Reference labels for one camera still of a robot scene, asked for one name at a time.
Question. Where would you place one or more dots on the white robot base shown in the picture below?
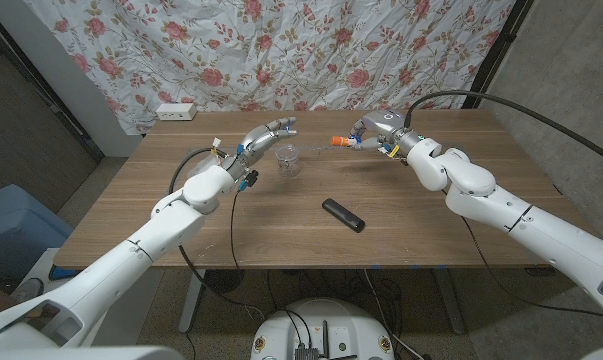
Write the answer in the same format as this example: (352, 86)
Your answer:
(346, 330)

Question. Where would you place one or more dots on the white table leg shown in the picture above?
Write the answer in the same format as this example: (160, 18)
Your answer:
(191, 300)

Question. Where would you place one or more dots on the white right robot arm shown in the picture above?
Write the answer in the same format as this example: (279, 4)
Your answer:
(521, 225)

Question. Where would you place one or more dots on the black door frame strip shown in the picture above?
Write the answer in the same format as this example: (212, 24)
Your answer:
(41, 85)

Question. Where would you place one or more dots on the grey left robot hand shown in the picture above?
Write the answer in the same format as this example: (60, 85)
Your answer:
(256, 145)

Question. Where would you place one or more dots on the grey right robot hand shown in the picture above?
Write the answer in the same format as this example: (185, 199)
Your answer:
(383, 127)

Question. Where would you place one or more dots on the black antenna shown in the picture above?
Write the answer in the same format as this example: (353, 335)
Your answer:
(325, 340)

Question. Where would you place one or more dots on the white robot torso edge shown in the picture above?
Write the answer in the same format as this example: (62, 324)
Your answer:
(81, 353)

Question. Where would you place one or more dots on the black backdrop frame pole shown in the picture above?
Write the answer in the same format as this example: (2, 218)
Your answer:
(501, 45)

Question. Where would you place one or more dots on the floral print curtain backdrop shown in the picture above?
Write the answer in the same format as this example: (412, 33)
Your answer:
(281, 50)

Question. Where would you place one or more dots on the blue plastic bin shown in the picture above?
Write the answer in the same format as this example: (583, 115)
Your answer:
(16, 225)

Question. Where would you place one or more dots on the grey table leg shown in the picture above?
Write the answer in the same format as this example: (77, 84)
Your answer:
(451, 305)

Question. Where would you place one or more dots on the clear glass cup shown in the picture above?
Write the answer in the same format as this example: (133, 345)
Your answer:
(287, 161)

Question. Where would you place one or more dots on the white power strip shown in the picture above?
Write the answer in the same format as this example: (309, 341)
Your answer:
(176, 111)

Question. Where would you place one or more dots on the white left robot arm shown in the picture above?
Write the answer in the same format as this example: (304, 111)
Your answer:
(131, 260)

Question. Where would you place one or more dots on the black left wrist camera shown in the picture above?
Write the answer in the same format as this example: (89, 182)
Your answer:
(251, 178)

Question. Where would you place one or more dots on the black TV remote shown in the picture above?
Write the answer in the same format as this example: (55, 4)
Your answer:
(343, 215)

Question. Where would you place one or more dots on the orange white glue stick body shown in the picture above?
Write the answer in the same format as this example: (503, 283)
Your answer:
(348, 141)

